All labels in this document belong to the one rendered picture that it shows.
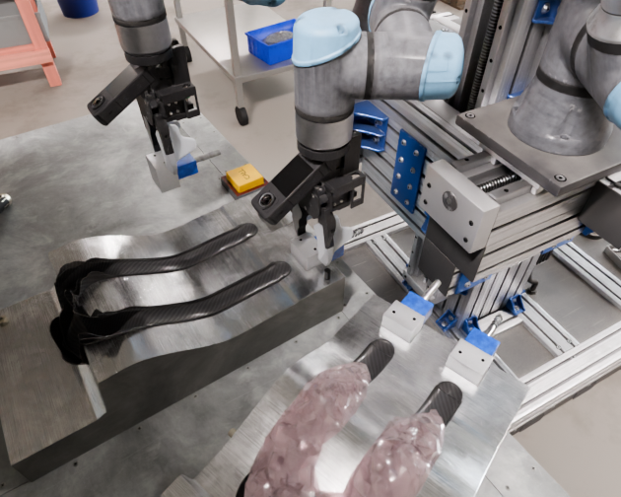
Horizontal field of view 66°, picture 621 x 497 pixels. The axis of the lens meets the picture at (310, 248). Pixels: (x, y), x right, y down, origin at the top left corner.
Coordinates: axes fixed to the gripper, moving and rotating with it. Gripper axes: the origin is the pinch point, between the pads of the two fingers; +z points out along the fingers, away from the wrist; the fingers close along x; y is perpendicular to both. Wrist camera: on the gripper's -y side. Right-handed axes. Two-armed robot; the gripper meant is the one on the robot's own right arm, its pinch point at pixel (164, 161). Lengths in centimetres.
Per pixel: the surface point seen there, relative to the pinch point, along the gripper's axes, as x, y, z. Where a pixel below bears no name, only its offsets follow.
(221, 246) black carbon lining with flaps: -18.3, 1.4, 7.0
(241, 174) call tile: 2.9, 16.0, 11.3
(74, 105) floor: 222, 9, 95
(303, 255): -30.5, 10.0, 3.7
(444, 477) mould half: -66, 6, 6
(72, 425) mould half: -34.9, -28.1, 9.0
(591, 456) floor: -74, 83, 95
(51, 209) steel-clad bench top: 18.5, -20.7, 15.0
